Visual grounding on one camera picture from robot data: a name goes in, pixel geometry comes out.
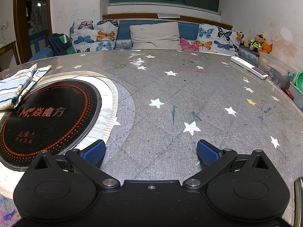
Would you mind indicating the metal chair frame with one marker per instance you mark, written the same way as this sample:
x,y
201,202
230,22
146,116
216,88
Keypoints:
x,y
298,190

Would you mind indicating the orange plush toy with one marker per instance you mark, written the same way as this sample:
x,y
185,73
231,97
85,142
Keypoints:
x,y
265,48

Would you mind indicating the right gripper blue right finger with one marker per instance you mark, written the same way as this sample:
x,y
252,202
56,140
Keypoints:
x,y
217,162

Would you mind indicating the teddy bear toy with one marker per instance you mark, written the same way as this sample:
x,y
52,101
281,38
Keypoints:
x,y
256,43

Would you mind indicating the book on sofa ledge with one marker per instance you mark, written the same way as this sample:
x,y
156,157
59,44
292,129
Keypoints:
x,y
167,16

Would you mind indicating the clear plastic storage box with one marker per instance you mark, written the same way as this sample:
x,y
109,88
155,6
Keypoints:
x,y
278,72

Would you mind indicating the blue sofa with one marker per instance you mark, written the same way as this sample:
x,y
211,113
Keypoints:
x,y
187,31

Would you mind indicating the brown wooden door frame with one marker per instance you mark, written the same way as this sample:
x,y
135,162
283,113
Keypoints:
x,y
32,25

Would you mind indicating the butterfly pillow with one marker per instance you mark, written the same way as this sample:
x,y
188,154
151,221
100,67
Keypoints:
x,y
87,35
214,39

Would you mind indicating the right butterfly pillow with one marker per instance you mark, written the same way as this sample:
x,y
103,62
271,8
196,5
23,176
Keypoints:
x,y
214,39

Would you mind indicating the white remote control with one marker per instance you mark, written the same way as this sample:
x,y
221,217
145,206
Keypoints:
x,y
256,71

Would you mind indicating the brown wooden side table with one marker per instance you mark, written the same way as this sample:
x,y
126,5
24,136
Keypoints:
x,y
9,56

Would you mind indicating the plain grey pillow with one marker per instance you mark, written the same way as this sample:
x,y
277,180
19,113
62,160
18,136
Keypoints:
x,y
155,36

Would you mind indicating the grey star pattern table cover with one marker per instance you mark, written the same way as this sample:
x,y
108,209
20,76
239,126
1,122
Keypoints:
x,y
156,106

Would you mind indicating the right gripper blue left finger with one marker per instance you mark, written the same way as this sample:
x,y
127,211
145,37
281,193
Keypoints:
x,y
87,162

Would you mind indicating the blue white striped shirt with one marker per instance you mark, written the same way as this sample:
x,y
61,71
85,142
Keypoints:
x,y
14,88

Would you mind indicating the dark backpack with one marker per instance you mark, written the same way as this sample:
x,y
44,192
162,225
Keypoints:
x,y
60,44

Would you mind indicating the black round induction cooktop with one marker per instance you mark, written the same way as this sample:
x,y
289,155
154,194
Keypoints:
x,y
54,117

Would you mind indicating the green plastic bowl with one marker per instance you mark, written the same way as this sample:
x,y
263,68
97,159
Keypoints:
x,y
299,81

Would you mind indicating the left butterfly pillow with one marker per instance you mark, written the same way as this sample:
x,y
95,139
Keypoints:
x,y
87,35

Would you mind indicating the pink cloth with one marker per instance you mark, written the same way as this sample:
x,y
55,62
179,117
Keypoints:
x,y
187,45

